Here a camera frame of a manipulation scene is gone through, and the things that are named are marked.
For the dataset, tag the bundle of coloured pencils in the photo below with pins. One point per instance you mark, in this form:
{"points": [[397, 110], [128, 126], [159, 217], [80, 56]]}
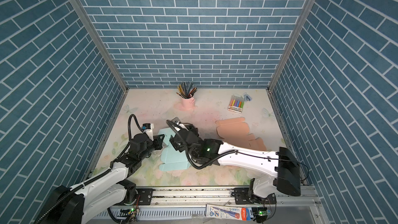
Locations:
{"points": [[186, 90]]}

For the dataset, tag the light blue paper box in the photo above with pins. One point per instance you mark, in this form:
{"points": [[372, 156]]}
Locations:
{"points": [[171, 159]]}

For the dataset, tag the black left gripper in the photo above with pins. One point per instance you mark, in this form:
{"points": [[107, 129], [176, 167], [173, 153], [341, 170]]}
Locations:
{"points": [[158, 141]]}

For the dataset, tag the aluminium corner post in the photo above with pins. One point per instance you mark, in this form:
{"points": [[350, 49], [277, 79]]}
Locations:
{"points": [[83, 16], [292, 40]]}

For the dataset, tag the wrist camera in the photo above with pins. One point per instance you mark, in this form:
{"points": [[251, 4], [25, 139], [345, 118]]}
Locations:
{"points": [[177, 124], [148, 128]]}

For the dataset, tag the right aluminium corner post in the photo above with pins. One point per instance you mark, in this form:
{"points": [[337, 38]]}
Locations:
{"points": [[292, 40]]}

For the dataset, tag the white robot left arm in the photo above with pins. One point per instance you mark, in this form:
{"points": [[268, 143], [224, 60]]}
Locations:
{"points": [[79, 203]]}

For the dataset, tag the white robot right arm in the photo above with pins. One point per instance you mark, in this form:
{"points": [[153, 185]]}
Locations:
{"points": [[281, 171]]}

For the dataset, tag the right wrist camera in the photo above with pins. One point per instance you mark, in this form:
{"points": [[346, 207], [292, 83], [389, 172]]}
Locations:
{"points": [[177, 124]]}

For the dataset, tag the left aluminium corner post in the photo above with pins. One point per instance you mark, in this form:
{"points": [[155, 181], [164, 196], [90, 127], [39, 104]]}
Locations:
{"points": [[83, 16]]}

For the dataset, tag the pack of coloured markers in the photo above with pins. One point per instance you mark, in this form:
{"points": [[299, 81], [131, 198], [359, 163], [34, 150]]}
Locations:
{"points": [[236, 104]]}

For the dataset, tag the pink flat paper box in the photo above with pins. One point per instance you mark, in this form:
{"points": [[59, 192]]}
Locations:
{"points": [[236, 132]]}

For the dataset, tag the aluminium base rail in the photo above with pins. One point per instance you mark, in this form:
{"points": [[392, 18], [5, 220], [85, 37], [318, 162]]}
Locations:
{"points": [[200, 196]]}

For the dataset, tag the white toothpaste style box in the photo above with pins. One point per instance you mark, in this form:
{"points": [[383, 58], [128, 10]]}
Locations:
{"points": [[228, 212]]}

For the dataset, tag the pink metal pencil bucket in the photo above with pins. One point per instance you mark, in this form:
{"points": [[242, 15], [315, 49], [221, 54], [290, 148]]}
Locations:
{"points": [[188, 104]]}

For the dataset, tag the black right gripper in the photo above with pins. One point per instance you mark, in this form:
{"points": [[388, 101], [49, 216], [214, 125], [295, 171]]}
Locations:
{"points": [[177, 141]]}

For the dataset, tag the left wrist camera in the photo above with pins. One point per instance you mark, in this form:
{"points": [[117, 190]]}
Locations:
{"points": [[148, 128]]}

